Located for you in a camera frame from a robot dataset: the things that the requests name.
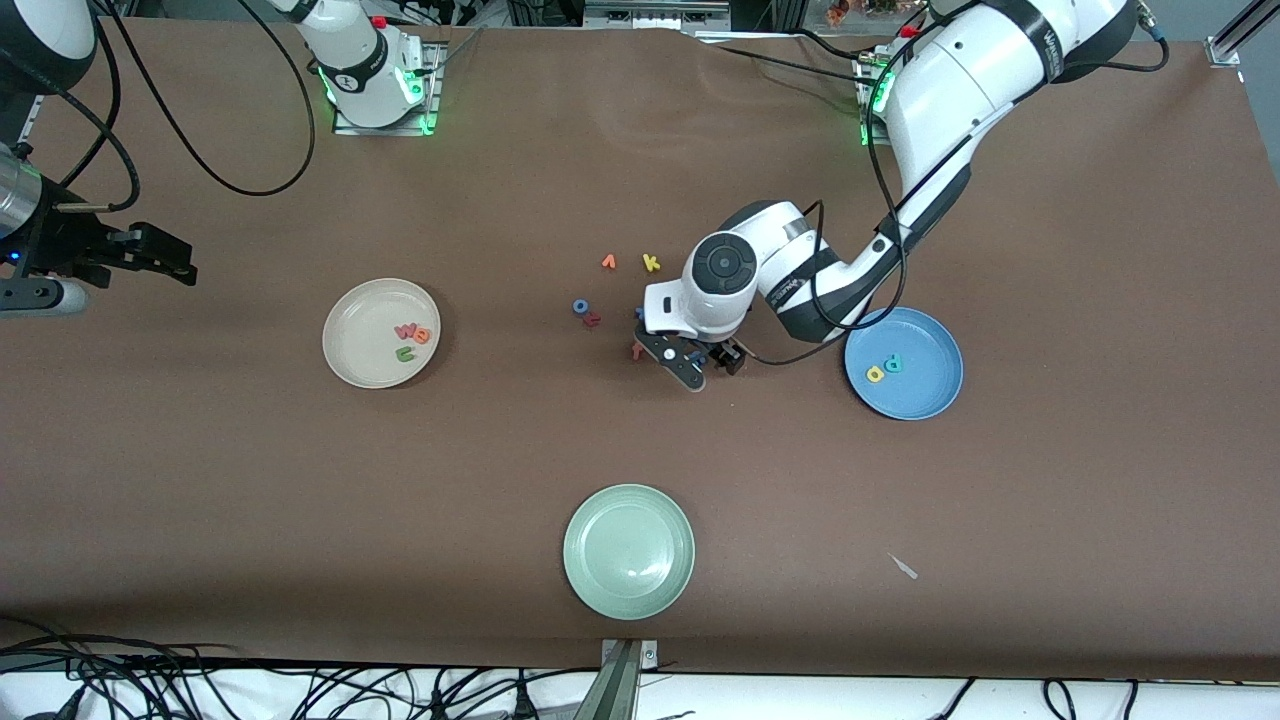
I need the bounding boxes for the tangled black cables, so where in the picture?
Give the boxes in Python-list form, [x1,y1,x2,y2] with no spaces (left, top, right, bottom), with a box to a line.
[0,615,601,720]

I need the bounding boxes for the black base cable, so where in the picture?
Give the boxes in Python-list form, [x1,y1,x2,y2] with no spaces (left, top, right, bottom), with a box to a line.
[715,30,881,81]

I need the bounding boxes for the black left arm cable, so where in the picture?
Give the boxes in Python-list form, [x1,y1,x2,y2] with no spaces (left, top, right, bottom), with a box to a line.
[740,20,1171,367]

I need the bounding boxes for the blue round plate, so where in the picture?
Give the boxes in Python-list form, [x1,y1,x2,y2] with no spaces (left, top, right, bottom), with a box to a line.
[844,307,965,421]

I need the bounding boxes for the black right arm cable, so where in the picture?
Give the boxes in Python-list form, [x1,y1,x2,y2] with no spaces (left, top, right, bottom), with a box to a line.
[0,0,317,216]

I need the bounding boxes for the pale green round plate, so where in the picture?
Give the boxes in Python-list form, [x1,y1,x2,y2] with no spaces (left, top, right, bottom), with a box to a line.
[562,484,696,622]

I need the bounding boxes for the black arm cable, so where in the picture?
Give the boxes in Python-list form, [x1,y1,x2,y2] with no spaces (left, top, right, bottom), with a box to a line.
[0,0,317,216]
[740,20,1171,367]

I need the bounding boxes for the grey power strip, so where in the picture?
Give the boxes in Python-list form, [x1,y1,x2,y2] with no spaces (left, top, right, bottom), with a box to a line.
[583,3,731,26]

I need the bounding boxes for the beige round plate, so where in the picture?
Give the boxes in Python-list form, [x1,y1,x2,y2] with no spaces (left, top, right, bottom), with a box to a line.
[322,278,442,390]

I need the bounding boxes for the metal camera stand bracket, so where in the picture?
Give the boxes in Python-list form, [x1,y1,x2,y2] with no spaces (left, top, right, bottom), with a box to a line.
[600,638,659,720]

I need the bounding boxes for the brown table cover sheet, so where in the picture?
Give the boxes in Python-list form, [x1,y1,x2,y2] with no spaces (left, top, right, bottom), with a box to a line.
[0,18,1280,683]

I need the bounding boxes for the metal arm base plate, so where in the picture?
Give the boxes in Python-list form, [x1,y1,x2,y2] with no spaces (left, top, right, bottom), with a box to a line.
[333,42,442,136]
[858,50,893,147]

